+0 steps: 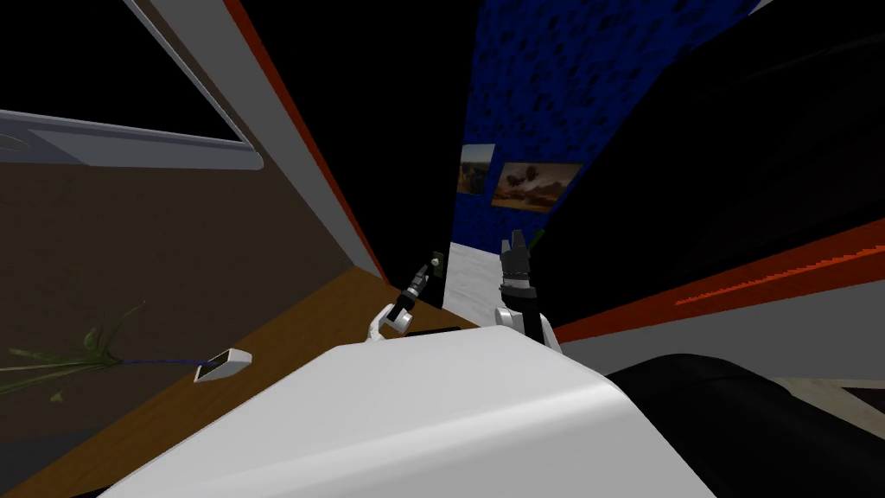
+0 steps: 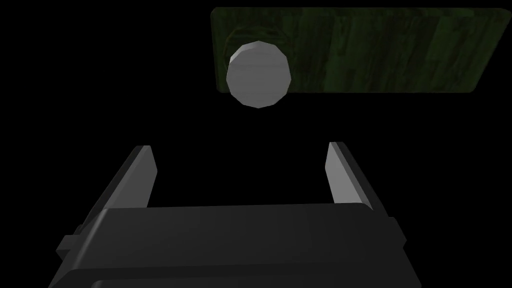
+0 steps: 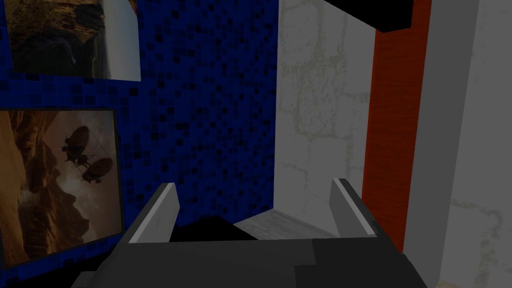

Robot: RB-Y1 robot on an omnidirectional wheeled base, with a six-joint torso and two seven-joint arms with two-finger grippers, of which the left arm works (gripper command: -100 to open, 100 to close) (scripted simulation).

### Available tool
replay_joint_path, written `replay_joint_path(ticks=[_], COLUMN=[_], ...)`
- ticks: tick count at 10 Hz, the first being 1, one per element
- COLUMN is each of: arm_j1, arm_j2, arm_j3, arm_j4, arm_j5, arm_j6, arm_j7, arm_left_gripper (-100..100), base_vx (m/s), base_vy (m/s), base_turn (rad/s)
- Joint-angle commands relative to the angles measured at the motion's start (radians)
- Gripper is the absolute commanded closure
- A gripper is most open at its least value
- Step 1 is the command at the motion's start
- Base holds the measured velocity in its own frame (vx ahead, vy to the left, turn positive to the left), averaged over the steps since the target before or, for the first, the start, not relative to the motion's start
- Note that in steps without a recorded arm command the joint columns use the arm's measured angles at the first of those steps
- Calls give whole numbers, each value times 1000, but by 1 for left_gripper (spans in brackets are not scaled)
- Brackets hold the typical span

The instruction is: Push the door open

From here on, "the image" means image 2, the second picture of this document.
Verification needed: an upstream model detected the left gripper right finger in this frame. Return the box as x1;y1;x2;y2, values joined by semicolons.
324;141;389;219

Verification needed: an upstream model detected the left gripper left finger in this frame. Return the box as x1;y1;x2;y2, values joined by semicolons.
82;145;159;232

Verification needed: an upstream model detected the dark green wooden drawer front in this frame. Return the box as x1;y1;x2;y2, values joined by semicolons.
210;6;512;94

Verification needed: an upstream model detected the grey round knob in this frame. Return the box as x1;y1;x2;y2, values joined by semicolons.
225;40;293;109

